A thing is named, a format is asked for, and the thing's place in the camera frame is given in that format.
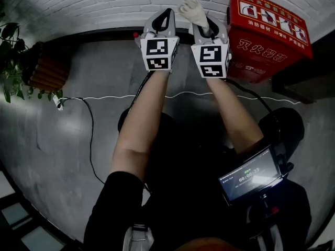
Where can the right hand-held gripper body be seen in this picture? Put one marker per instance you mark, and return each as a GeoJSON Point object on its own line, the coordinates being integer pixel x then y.
{"type": "Point", "coordinates": [212, 59]}

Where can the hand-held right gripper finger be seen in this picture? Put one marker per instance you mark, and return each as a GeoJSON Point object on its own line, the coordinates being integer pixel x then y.
{"type": "Point", "coordinates": [197, 34]}
{"type": "Point", "coordinates": [222, 31]}

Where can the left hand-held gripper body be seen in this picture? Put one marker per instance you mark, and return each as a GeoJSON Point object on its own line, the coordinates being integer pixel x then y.
{"type": "Point", "coordinates": [159, 52]}

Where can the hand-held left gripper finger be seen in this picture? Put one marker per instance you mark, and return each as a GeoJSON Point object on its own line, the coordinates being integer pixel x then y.
{"type": "Point", "coordinates": [150, 23]}
{"type": "Point", "coordinates": [171, 26]}

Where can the white cloth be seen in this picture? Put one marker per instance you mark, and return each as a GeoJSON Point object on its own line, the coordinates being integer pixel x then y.
{"type": "Point", "coordinates": [195, 12]}

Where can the red fire extinguisher box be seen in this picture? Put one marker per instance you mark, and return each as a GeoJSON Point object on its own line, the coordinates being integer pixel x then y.
{"type": "Point", "coordinates": [261, 54]}

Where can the person's right forearm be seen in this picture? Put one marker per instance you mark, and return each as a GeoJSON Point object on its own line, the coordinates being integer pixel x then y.
{"type": "Point", "coordinates": [233, 114]}

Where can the person's left forearm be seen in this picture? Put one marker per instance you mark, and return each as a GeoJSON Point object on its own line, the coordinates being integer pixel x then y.
{"type": "Point", "coordinates": [144, 114]}

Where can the clear plastic bottle red cap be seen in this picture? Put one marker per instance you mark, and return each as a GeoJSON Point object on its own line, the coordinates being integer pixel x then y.
{"type": "Point", "coordinates": [136, 35]}

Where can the person's black trousers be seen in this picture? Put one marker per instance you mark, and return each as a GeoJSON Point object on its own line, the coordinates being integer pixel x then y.
{"type": "Point", "coordinates": [183, 153]}

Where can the brown wooden planter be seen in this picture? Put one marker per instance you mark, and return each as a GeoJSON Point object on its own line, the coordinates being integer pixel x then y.
{"type": "Point", "coordinates": [48, 69]}

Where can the white power strip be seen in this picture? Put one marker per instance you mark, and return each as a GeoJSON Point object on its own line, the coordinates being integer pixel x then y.
{"type": "Point", "coordinates": [58, 103]}

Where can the chest-mounted screen device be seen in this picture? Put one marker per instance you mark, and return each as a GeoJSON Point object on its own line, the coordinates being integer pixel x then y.
{"type": "Point", "coordinates": [248, 176]}

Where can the green leafy plant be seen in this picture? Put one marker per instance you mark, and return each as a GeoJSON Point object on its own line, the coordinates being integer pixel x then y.
{"type": "Point", "coordinates": [10, 61]}

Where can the person's black shirt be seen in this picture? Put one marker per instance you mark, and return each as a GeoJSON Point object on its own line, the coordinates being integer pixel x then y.
{"type": "Point", "coordinates": [115, 205]}

